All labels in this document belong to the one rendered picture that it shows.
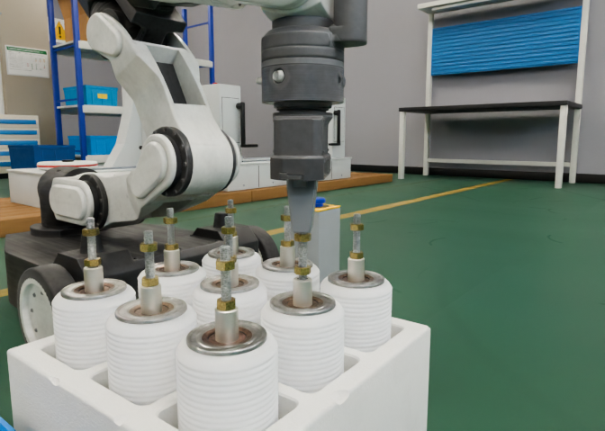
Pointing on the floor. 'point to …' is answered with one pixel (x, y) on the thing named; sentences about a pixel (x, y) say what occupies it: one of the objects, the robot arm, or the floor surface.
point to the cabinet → (24, 136)
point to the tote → (22, 154)
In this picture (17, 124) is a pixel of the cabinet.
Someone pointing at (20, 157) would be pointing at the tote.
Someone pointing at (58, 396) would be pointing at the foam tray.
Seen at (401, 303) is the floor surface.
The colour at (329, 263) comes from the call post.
